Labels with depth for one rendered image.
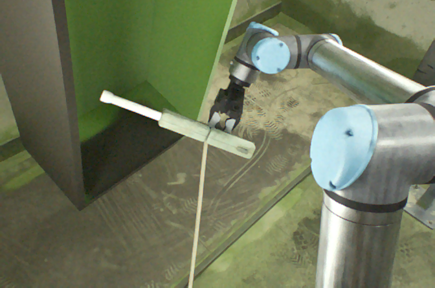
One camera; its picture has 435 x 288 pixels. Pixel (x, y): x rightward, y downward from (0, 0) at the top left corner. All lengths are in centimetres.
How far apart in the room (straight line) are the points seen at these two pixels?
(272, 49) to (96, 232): 131
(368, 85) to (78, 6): 94
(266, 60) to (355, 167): 58
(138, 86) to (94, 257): 78
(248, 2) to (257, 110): 92
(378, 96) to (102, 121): 127
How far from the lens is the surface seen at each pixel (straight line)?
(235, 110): 118
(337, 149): 58
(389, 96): 79
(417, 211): 243
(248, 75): 123
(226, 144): 126
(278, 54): 109
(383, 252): 67
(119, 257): 199
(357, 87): 87
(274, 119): 254
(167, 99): 192
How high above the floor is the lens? 181
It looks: 46 degrees down
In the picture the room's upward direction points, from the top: 5 degrees clockwise
